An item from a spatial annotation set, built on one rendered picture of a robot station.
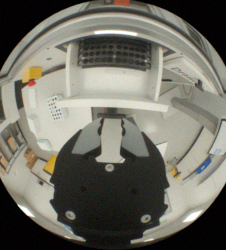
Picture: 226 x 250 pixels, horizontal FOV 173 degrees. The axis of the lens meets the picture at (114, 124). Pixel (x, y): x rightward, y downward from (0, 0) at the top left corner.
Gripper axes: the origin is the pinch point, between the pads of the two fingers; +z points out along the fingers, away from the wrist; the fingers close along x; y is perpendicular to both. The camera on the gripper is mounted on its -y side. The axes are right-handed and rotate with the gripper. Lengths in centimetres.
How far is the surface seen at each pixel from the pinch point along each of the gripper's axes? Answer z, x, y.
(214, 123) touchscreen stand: 11, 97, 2
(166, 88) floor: 97, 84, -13
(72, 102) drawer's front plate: 3.6, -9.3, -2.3
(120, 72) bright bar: 11.8, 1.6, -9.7
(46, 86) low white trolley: 20.3, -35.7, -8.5
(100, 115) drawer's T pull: 5.1, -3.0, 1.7
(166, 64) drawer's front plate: 11.7, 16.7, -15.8
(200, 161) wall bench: 18, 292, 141
